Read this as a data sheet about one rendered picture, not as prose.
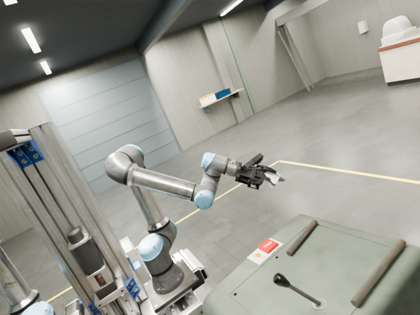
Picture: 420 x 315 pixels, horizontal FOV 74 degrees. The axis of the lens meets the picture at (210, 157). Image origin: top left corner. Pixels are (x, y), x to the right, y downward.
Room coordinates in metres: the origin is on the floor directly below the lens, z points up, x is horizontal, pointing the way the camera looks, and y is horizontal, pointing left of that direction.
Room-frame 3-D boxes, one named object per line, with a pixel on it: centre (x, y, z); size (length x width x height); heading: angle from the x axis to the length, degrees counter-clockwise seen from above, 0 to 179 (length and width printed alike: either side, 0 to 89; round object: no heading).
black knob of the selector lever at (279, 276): (0.63, -0.05, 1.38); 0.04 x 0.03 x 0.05; 116
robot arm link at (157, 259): (1.14, 0.40, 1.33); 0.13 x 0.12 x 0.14; 165
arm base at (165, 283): (1.13, 0.40, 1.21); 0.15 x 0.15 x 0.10
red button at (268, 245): (0.96, -0.08, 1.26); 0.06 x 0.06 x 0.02; 26
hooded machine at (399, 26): (8.48, -6.71, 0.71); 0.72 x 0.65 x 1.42; 21
